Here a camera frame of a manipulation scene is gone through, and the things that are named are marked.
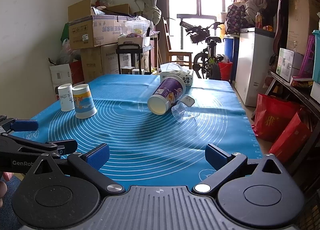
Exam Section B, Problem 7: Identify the lower brown cardboard box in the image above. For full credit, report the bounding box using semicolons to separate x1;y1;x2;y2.
80;44;119;83

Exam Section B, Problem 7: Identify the white paper cup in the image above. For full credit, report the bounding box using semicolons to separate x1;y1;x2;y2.
57;83;75;112

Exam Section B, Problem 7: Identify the black bicycle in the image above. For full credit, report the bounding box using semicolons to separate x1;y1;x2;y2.
180;21;223;80

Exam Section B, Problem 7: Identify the blue yellow paper cup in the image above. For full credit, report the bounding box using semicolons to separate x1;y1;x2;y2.
72;84;97;119

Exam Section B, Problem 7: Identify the person's hand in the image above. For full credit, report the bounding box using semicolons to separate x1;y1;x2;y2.
0;172;14;207

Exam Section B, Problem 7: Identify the open top cardboard box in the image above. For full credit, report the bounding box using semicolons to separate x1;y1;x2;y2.
68;0;132;22

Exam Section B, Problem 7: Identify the white tissue box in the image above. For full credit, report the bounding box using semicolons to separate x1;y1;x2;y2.
159;63;194;86

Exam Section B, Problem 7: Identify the wooden chair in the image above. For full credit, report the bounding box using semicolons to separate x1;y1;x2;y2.
162;18;192;69

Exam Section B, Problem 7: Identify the red gift bag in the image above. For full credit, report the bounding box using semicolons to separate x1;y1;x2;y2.
252;94;301;142

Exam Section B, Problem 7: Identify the clear plastic cup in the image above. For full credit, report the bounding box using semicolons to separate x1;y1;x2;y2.
171;102;200;123

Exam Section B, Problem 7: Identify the blue water barrel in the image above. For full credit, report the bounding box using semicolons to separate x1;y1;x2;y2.
223;35;234;62

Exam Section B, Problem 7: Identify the white small cardboard box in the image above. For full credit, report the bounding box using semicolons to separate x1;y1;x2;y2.
49;64;73;100

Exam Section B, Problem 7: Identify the red bucket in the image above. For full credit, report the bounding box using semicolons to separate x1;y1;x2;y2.
218;62;233;81

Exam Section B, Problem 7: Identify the large printed cardboard box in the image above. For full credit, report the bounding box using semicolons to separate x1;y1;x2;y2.
68;15;145;50

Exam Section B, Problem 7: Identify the blue silicone mat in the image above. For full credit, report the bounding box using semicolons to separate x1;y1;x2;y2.
19;75;262;188

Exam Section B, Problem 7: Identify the white chest freezer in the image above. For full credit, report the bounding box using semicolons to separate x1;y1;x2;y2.
235;27;275;107

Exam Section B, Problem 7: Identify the black utility cart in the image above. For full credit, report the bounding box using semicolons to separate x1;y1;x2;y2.
116;43;154;75

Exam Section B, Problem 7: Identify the tall cardboard box right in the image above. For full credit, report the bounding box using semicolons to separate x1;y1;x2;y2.
286;0;319;54

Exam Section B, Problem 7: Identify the dark side shelf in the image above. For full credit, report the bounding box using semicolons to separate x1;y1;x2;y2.
265;70;320;171

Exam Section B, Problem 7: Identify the purple paper cup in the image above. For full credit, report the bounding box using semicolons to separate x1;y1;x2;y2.
148;75;185;116

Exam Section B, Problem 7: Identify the small white card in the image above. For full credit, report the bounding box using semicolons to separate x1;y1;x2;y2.
180;95;195;107

